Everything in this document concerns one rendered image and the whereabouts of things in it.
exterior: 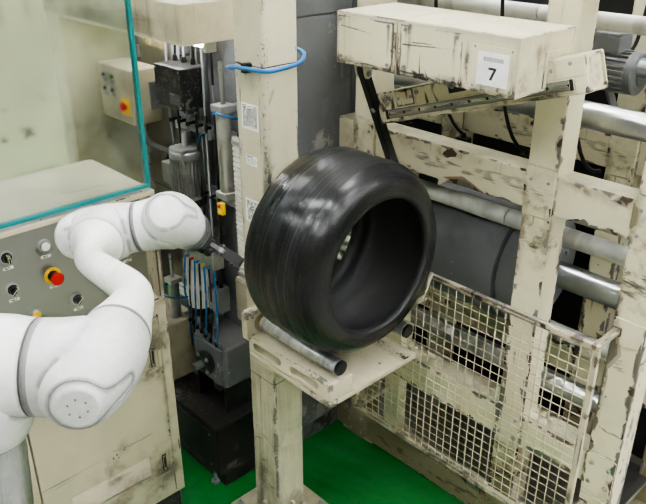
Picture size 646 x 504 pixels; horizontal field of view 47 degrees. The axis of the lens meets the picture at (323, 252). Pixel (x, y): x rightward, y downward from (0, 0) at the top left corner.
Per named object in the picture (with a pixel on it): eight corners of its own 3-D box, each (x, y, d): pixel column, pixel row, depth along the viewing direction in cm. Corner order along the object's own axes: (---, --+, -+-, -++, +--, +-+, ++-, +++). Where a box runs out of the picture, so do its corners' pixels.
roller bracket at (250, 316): (242, 338, 229) (240, 310, 225) (335, 295, 254) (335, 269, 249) (248, 342, 227) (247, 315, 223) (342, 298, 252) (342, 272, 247)
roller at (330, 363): (256, 329, 229) (255, 317, 227) (267, 324, 231) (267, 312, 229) (336, 378, 206) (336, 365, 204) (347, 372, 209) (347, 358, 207)
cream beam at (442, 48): (334, 63, 217) (334, 10, 210) (392, 51, 232) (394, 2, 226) (513, 102, 177) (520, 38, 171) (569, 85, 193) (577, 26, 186)
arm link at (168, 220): (206, 197, 157) (145, 207, 158) (186, 179, 142) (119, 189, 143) (211, 248, 156) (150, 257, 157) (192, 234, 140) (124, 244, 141)
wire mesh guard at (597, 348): (352, 407, 287) (356, 242, 256) (355, 405, 288) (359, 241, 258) (562, 541, 228) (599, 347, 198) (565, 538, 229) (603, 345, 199)
